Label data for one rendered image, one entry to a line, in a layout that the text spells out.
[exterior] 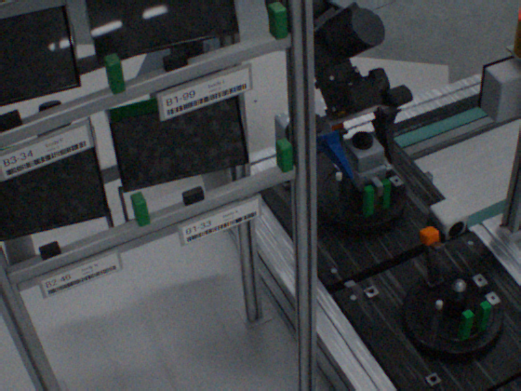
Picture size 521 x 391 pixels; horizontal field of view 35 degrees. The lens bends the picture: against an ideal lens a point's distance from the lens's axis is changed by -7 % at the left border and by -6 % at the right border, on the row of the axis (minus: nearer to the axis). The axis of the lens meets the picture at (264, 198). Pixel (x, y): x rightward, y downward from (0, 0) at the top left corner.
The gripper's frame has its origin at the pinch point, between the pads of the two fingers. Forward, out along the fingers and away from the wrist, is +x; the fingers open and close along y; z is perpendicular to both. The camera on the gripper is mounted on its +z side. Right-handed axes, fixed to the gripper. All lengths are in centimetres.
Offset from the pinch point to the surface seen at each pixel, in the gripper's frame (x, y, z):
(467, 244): 18.3, 9.6, 2.5
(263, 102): -14.8, 3.1, -43.3
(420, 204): 10.8, 7.8, -4.5
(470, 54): -21, 129, -165
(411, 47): -31, 110, -174
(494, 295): 24.6, 5.5, 13.0
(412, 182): 7.3, 9.2, -7.7
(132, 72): -31, -16, -59
